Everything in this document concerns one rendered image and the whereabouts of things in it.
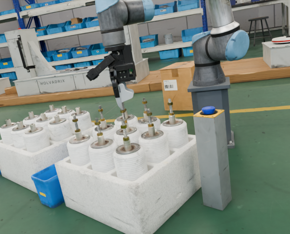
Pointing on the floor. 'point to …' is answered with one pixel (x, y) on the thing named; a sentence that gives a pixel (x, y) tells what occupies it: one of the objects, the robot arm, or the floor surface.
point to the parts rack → (18, 16)
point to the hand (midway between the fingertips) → (119, 105)
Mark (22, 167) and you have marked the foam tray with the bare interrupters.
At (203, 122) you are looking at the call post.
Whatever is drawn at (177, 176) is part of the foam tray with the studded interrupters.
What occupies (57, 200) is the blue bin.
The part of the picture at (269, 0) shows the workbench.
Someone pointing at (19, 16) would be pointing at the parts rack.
